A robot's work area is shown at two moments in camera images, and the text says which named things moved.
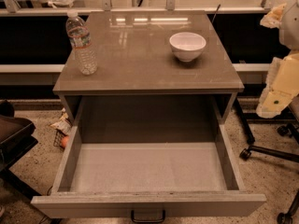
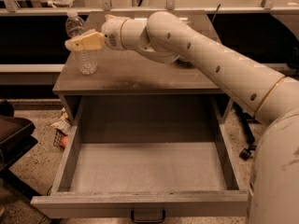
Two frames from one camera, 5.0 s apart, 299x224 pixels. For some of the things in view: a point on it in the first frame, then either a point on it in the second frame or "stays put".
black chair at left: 16,139 stays put
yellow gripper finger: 273,103 → 90,40
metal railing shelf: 18,0 stays put
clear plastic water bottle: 79,36 stays put
